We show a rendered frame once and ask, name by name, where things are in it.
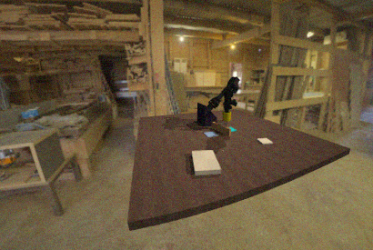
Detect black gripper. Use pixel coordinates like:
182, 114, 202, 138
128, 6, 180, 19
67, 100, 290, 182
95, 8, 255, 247
224, 96, 232, 113

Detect beige flat rectangular block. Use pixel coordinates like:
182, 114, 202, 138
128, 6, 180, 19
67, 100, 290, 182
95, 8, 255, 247
192, 150, 222, 175

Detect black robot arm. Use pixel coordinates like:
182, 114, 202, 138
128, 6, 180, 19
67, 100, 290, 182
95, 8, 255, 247
207, 76, 240, 111

